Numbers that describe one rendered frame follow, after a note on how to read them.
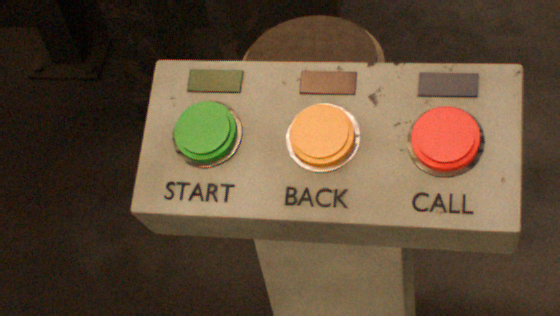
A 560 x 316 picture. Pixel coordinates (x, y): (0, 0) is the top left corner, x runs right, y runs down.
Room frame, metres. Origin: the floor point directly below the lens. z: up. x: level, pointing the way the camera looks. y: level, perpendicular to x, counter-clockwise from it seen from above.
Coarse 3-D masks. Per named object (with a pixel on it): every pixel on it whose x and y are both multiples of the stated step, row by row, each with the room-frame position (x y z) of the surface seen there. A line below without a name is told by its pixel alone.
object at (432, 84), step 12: (420, 72) 0.39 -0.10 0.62; (432, 72) 0.39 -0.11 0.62; (420, 84) 0.39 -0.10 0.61; (432, 84) 0.38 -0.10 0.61; (444, 84) 0.38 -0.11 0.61; (456, 84) 0.38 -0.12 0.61; (468, 84) 0.38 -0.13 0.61; (432, 96) 0.38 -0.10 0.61; (444, 96) 0.38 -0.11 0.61; (456, 96) 0.37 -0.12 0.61; (468, 96) 0.37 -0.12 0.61
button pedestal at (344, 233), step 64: (192, 64) 0.45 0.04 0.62; (256, 64) 0.43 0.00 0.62; (320, 64) 0.42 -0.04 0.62; (384, 64) 0.41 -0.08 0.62; (448, 64) 0.40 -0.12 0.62; (512, 64) 0.38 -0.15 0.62; (256, 128) 0.39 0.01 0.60; (384, 128) 0.37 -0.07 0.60; (512, 128) 0.35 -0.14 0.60; (192, 192) 0.36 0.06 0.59; (256, 192) 0.35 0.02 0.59; (320, 192) 0.34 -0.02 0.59; (384, 192) 0.33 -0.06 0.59; (448, 192) 0.32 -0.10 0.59; (512, 192) 0.31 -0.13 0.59; (320, 256) 0.34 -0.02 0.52; (384, 256) 0.33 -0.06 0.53
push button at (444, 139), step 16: (432, 112) 0.36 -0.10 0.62; (448, 112) 0.36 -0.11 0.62; (464, 112) 0.36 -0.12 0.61; (416, 128) 0.36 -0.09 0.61; (432, 128) 0.35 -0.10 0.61; (448, 128) 0.35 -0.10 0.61; (464, 128) 0.35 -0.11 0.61; (416, 144) 0.35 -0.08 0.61; (432, 144) 0.34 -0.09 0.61; (448, 144) 0.34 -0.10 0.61; (464, 144) 0.34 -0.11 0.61; (432, 160) 0.33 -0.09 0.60; (448, 160) 0.33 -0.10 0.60; (464, 160) 0.33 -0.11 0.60
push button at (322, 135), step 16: (304, 112) 0.38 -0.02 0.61; (320, 112) 0.38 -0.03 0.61; (336, 112) 0.38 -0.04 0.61; (304, 128) 0.37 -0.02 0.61; (320, 128) 0.37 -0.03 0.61; (336, 128) 0.37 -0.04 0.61; (352, 128) 0.37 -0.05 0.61; (304, 144) 0.36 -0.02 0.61; (320, 144) 0.36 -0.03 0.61; (336, 144) 0.36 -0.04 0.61; (352, 144) 0.36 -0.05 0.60; (304, 160) 0.36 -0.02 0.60; (320, 160) 0.35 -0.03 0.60; (336, 160) 0.35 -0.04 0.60
